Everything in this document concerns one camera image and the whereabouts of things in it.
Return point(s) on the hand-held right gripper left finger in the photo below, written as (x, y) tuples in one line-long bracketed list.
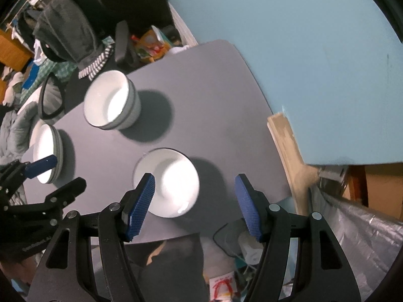
[(141, 207)]

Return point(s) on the dark grey striped-cuff garment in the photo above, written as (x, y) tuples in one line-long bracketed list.
[(66, 28)]

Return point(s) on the black office chair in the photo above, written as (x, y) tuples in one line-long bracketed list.
[(91, 3)]

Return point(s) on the person's dark trousers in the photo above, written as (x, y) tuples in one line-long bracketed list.
[(176, 273)]

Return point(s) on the orange wooden cabinet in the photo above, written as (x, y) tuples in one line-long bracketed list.
[(12, 50)]

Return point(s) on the green checked cloth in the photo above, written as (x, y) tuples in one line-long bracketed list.
[(53, 69)]

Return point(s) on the grey quilted duvet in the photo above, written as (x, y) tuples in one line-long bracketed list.
[(22, 122)]

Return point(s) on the white bowl with grey outside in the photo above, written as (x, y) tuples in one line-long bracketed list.
[(137, 110), (170, 182), (104, 100)]

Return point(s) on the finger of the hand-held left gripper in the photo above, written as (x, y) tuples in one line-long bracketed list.
[(41, 165), (67, 192)]

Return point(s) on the brown cardboard box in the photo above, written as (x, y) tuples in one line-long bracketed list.
[(384, 182)]

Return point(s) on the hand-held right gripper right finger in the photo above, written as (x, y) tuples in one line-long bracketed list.
[(248, 207)]

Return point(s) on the light wooden board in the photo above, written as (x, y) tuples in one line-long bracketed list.
[(286, 151)]

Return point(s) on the silver plastic sheet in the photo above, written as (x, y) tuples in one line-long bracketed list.
[(362, 232)]

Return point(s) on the colourful snack package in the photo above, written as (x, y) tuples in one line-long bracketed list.
[(151, 42)]

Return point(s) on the white power adapter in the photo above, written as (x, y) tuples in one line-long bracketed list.
[(252, 251)]

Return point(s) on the white plate with grey rim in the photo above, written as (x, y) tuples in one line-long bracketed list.
[(42, 144), (60, 151)]

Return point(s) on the red printed paper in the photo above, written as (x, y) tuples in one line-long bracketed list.
[(222, 286)]

